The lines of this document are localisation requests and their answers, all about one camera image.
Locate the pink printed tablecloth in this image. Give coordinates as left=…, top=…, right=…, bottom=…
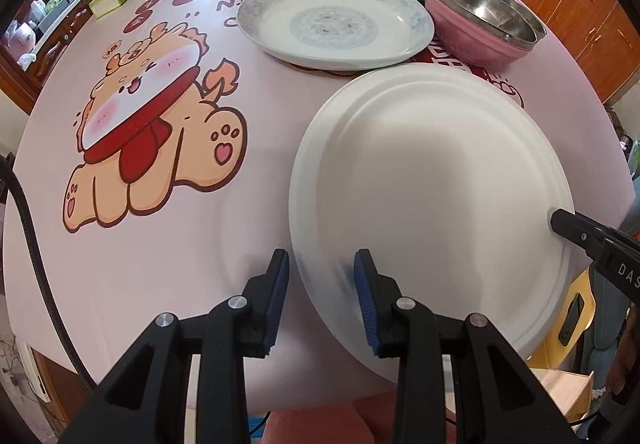
left=2, top=0, right=633, bottom=410

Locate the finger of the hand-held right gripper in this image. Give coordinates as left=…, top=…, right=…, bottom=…
left=550, top=208, right=640, bottom=269

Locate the light wooden stool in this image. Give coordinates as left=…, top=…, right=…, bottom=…
left=537, top=369, right=596, bottom=420

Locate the blue patterned ceramic plate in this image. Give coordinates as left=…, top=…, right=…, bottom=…
left=236, top=0, right=435, bottom=70

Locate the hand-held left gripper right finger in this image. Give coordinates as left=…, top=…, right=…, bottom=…
left=352, top=249, right=583, bottom=444

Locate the thick black cable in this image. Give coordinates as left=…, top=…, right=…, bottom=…
left=0, top=154, right=96, bottom=392

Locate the yellow chair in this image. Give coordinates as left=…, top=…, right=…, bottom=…
left=527, top=269, right=601, bottom=370

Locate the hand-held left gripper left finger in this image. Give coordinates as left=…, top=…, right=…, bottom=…
left=57, top=249, right=291, bottom=444

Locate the pink white plush toy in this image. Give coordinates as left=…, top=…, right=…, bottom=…
left=5, top=21, right=37, bottom=69

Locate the large white plate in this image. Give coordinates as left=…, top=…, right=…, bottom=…
left=289, top=64, right=576, bottom=382

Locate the dark wooden sideboard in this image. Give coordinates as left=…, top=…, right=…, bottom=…
left=0, top=0, right=101, bottom=109

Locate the small steel bowl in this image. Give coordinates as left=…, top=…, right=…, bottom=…
left=479, top=0, right=548, bottom=43

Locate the pink bowl with steel interior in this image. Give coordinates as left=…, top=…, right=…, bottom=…
left=425, top=0, right=538, bottom=67

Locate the pink chair cushion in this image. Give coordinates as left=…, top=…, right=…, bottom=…
left=260, top=389, right=401, bottom=444

